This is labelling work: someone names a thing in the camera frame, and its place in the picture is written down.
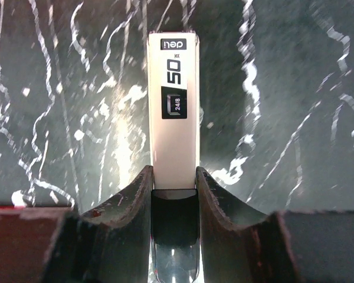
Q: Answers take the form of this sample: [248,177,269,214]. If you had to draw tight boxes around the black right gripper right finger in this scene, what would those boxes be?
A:
[196,167,301,282]

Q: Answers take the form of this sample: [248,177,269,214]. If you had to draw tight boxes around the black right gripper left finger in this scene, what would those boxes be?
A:
[42,166,153,282]

